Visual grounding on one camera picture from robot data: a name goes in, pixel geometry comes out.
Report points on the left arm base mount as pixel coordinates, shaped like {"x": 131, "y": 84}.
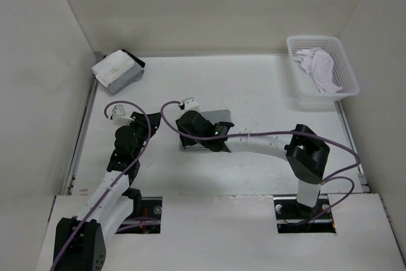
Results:
{"x": 144, "y": 220}

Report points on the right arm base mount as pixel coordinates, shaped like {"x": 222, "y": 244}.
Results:
{"x": 295, "y": 218}

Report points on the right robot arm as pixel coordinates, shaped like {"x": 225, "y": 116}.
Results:
{"x": 307, "y": 156}

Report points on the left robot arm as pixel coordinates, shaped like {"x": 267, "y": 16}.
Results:
{"x": 81, "y": 241}

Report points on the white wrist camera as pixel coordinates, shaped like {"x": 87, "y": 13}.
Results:
{"x": 189, "y": 104}
{"x": 119, "y": 116}

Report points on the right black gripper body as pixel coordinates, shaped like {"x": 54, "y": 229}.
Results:
{"x": 189, "y": 140}

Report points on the folded white tank top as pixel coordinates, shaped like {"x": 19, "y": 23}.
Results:
{"x": 112, "y": 67}

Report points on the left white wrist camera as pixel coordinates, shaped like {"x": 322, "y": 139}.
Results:
{"x": 119, "y": 116}

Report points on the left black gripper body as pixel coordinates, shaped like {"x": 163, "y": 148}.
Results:
{"x": 141, "y": 127}

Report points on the white tank top in basket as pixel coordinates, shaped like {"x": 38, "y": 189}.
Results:
{"x": 320, "y": 65}

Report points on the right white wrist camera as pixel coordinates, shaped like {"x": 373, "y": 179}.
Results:
{"x": 189, "y": 104}

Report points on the white plastic basket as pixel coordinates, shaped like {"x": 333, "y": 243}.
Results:
{"x": 342, "y": 74}

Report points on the folded black tank top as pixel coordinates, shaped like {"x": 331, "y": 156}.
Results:
{"x": 140, "y": 62}

